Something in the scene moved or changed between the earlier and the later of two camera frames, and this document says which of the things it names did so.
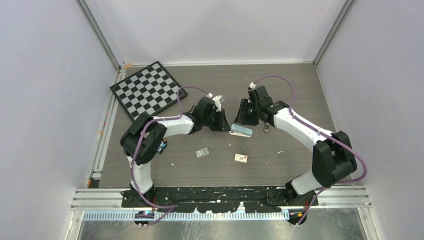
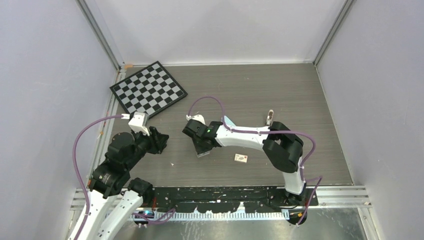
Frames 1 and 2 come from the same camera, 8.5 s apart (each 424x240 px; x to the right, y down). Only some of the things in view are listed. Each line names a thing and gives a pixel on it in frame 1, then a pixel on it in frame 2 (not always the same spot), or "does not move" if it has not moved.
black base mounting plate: (220, 199) does not move
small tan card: (241, 158) does not move
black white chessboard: (147, 91) does not move
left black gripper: (222, 124) → (157, 139)
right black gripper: (242, 117) → (201, 149)
